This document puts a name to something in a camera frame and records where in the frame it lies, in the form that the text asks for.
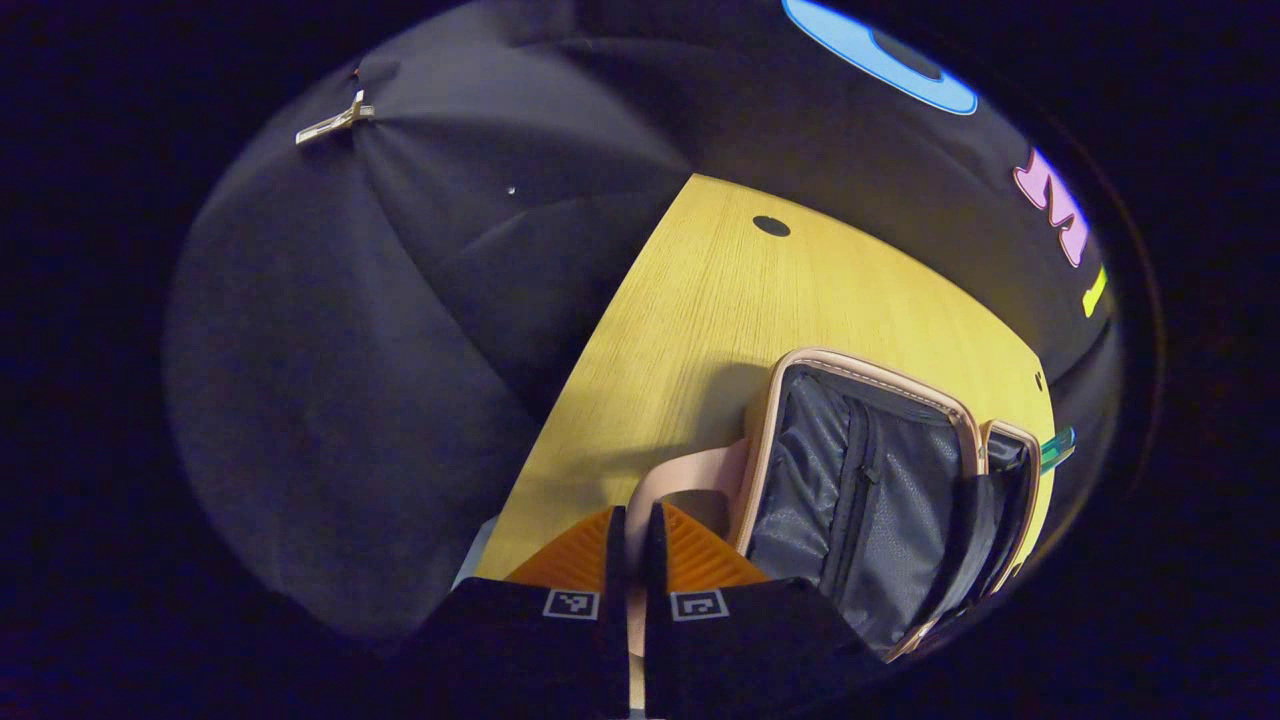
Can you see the teal capped clear bottle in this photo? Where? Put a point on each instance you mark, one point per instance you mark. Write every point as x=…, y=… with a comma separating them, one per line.
x=1057, y=450

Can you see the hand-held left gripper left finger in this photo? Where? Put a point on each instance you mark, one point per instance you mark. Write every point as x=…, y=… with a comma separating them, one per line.
x=616, y=560

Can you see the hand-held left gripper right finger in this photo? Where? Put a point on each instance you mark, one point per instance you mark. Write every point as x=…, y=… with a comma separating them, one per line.
x=655, y=560

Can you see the pink suitcase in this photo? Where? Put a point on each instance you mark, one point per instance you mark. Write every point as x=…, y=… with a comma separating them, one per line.
x=860, y=500

